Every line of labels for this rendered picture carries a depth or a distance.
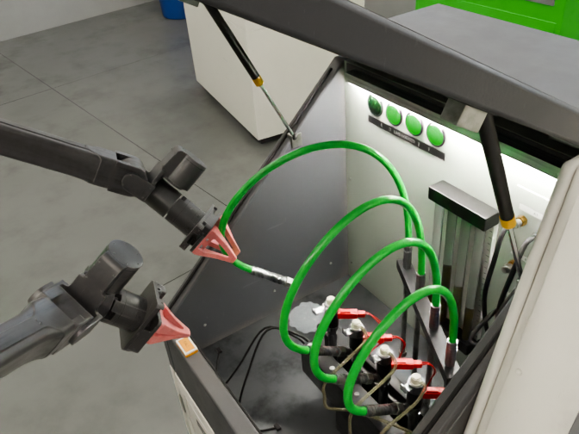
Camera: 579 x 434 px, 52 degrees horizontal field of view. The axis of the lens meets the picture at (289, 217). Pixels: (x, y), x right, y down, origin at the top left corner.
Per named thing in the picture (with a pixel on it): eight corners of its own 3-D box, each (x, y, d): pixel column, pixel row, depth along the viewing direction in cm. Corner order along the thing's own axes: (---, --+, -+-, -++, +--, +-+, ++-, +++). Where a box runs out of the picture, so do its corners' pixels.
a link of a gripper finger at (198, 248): (251, 238, 116) (214, 207, 115) (243, 254, 110) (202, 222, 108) (230, 260, 119) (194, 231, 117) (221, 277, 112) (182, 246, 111)
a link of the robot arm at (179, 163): (115, 169, 111) (117, 185, 104) (152, 121, 110) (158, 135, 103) (165, 202, 117) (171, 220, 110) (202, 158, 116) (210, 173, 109)
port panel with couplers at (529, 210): (483, 322, 118) (505, 190, 100) (495, 314, 119) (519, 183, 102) (538, 362, 109) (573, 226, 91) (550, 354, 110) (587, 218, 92)
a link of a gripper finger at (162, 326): (201, 337, 96) (151, 319, 90) (176, 367, 97) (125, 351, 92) (194, 310, 101) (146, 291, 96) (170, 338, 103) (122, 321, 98)
